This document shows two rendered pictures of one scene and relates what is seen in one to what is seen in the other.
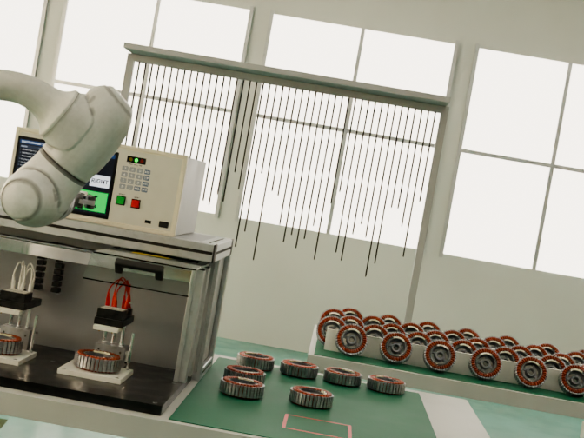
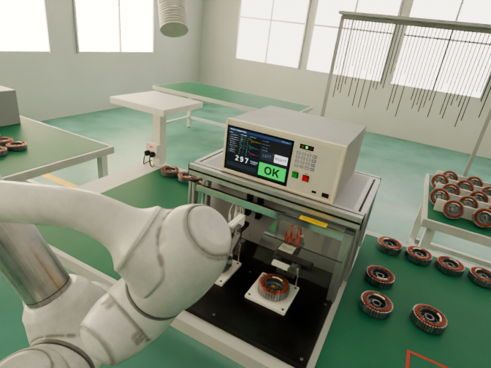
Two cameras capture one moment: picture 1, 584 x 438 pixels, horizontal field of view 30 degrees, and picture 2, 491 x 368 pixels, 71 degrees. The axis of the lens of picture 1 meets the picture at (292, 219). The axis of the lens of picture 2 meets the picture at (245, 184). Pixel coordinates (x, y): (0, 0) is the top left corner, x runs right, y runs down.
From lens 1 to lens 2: 1.68 m
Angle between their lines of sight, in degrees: 31
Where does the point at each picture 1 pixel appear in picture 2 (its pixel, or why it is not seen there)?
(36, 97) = (94, 233)
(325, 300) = (427, 120)
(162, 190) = (324, 171)
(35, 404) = (217, 343)
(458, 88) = not seen: outside the picture
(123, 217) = (297, 186)
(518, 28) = not seen: outside the picture
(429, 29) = not seen: outside the picture
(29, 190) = (99, 345)
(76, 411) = (242, 357)
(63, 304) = (264, 222)
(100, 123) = (173, 277)
